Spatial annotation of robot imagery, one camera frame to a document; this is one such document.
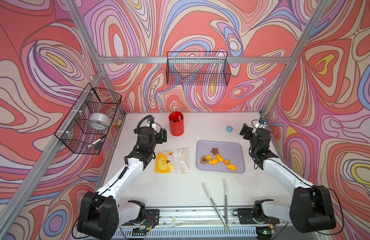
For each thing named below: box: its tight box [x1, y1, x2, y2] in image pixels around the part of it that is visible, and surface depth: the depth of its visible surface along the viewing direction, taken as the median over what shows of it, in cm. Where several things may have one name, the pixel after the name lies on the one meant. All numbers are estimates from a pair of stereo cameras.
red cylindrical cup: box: [169, 111, 184, 137], surface depth 103 cm
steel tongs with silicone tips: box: [202, 178, 230, 231], surface depth 77 cm
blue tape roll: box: [226, 126, 234, 133], surface depth 110 cm
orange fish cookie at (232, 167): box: [226, 164, 238, 171], surface depth 92 cm
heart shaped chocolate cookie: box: [200, 156, 209, 164], surface depth 95 cm
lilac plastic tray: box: [196, 140, 245, 173], surface depth 95 cm
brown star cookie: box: [210, 147, 219, 156], surface depth 98 cm
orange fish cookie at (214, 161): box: [209, 159, 219, 165], surface depth 94 cm
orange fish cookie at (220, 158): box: [216, 154, 225, 162], surface depth 95 cm
